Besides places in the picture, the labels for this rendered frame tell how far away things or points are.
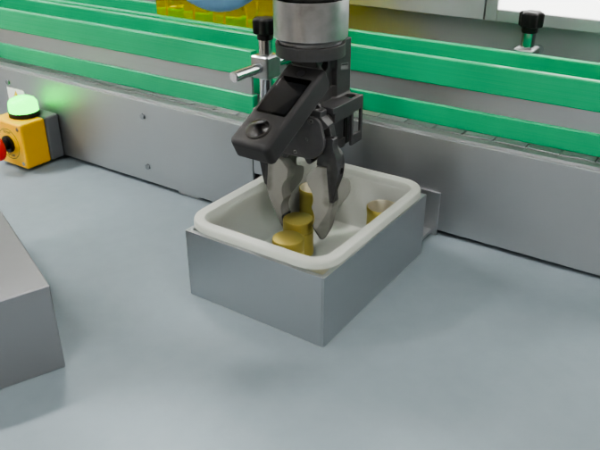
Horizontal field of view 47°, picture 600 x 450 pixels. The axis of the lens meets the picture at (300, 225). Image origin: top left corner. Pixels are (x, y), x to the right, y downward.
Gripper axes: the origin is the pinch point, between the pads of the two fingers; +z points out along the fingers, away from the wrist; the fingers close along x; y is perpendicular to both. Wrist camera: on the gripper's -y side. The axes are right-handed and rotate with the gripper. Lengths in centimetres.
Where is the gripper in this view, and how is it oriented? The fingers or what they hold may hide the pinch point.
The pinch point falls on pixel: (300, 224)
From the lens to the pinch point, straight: 77.3
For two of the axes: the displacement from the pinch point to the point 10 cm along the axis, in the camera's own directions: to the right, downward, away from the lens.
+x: -8.3, -2.6, 5.0
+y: 5.6, -3.9, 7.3
